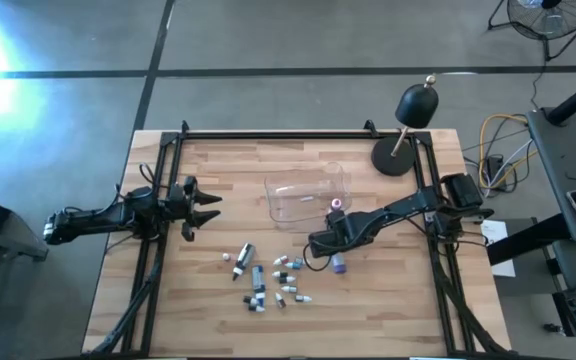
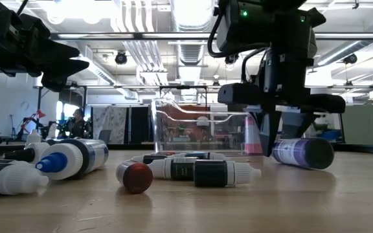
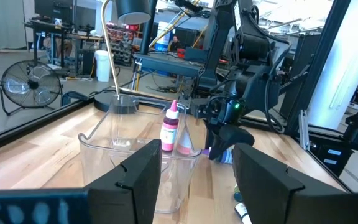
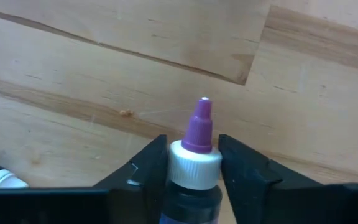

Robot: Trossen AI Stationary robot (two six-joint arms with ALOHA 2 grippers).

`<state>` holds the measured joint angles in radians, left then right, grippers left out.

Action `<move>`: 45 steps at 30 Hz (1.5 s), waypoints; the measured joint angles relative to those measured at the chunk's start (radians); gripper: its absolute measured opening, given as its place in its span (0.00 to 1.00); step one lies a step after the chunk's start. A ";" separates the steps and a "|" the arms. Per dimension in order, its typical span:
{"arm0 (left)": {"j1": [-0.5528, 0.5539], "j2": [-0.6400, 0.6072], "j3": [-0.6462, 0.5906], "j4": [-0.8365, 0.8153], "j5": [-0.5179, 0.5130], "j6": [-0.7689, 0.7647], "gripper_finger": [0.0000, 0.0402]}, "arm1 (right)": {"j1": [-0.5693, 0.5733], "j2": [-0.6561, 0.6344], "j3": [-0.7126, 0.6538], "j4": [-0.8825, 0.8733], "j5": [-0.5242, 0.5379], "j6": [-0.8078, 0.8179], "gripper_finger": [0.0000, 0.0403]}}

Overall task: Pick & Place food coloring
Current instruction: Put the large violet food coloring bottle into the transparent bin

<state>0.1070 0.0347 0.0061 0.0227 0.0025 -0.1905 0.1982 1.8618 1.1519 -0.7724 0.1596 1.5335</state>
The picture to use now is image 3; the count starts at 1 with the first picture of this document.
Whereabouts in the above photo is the dark grey side desk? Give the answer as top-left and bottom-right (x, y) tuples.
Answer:
(133, 52), (205, 79)

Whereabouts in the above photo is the black desk lamp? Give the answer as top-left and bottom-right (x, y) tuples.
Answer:
(93, 0), (153, 114)

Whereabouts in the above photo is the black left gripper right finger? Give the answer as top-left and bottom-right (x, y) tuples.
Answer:
(232, 142), (358, 224)

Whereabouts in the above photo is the black floor fan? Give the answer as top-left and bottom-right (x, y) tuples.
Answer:
(0, 60), (63, 117)

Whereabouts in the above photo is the yellow cable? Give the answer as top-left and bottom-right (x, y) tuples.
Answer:
(134, 60), (143, 91)

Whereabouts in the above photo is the red parts bin shelf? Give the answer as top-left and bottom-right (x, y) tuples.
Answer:
(106, 23), (142, 67)

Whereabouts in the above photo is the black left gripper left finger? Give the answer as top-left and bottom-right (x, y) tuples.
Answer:
(85, 139), (163, 224)

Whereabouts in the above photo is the white trash can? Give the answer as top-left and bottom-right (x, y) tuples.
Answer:
(94, 49), (112, 83)

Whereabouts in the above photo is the black desk pole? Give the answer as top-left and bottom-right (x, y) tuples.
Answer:
(139, 0), (158, 55)

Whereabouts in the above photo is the large purple food coloring bottle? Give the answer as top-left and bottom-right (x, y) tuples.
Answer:
(202, 147), (234, 165)

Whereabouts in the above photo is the clear plastic bin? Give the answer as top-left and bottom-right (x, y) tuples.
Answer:
(78, 95), (203, 214)

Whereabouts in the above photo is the person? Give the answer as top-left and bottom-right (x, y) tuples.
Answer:
(168, 35), (183, 53)

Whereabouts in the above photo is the black controller box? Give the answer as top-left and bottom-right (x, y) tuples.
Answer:
(309, 124), (358, 177)

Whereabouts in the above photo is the black background workbench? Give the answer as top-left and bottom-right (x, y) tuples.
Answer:
(24, 0), (105, 74)

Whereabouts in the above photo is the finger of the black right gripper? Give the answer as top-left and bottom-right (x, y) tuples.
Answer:
(227, 126), (255, 151)
(206, 121), (231, 161)

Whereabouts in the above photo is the small teal food coloring bottle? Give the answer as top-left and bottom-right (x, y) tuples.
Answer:
(232, 184), (244, 202)

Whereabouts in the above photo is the large pink food coloring bottle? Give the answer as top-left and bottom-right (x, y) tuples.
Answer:
(159, 99), (180, 153)

